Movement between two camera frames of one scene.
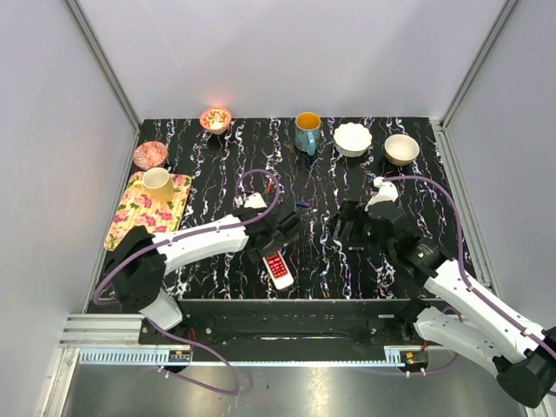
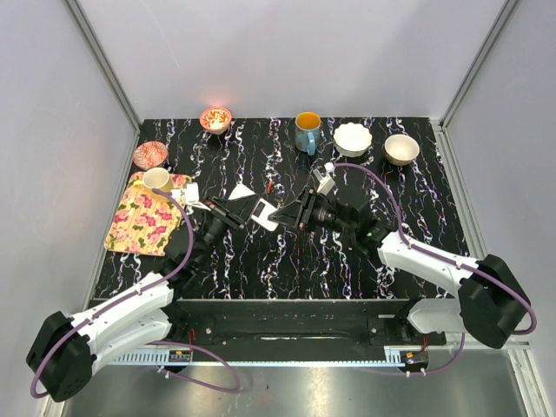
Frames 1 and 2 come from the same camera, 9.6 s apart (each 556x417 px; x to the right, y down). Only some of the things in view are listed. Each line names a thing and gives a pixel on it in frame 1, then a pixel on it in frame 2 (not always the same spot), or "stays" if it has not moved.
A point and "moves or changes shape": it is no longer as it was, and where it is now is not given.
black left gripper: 281,241 -> 234,213
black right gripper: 351,211 -> 288,215
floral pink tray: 139,208 stays
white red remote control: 278,270 moves or changes shape
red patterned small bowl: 215,119 stays
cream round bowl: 400,149 stays
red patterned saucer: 149,154 stays
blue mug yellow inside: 307,131 stays
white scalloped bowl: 352,140 stays
